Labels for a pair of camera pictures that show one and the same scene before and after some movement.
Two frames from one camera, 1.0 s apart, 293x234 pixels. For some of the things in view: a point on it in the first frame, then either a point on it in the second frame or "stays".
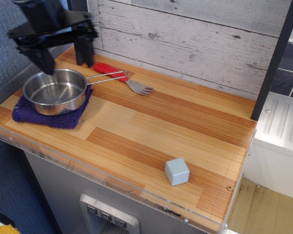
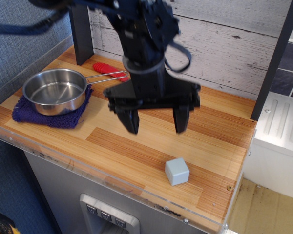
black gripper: (51, 23) -> (151, 90)
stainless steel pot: (62, 92) stays
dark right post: (278, 56) stays
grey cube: (177, 171) stays
